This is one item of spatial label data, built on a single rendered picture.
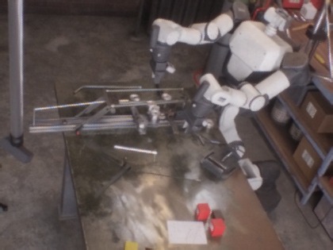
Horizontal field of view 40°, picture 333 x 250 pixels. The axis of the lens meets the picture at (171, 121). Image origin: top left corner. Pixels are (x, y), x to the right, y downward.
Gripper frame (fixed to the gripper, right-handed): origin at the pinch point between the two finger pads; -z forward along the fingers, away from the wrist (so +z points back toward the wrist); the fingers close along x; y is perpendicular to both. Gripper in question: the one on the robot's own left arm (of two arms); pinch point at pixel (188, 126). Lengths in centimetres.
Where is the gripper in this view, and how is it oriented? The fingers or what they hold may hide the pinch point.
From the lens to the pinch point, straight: 207.7
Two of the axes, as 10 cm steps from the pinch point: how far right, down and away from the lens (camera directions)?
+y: 7.8, -0.4, 6.2
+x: 4.5, 7.2, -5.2
